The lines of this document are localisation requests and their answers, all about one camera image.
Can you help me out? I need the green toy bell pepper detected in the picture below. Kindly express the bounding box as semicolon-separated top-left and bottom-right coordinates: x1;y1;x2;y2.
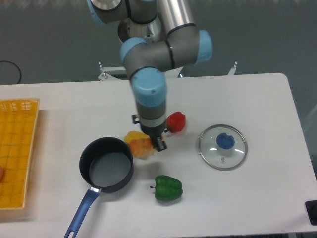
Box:
151;175;183;201

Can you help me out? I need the black cable loop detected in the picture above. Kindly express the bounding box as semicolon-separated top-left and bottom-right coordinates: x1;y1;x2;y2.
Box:
0;60;22;85

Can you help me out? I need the glass lid blue knob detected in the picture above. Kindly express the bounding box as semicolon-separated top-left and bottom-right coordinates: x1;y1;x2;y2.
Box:
198;124;248;171

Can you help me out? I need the yellow toy bell pepper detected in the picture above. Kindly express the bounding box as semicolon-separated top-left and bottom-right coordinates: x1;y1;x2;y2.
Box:
124;131;148;145

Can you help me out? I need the black table corner device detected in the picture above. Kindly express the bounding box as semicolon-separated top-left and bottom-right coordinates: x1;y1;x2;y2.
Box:
305;200;317;226

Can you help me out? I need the red toy bell pepper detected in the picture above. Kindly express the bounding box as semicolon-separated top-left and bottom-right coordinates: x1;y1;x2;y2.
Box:
164;111;186;133

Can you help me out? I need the yellow plastic basket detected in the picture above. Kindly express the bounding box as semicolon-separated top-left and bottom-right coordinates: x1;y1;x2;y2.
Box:
0;98;40;210

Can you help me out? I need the dark pot blue handle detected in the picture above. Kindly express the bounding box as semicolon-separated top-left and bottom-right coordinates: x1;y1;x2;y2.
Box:
64;137;134;238

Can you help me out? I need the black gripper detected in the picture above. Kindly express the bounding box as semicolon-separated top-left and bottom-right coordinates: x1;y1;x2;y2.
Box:
132;114;167;151

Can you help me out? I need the orange toy bread loaf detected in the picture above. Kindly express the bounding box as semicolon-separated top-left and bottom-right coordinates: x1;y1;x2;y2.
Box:
130;138;157;159

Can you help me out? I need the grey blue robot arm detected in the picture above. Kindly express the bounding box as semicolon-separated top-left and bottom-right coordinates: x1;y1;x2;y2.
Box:
87;0;212;151

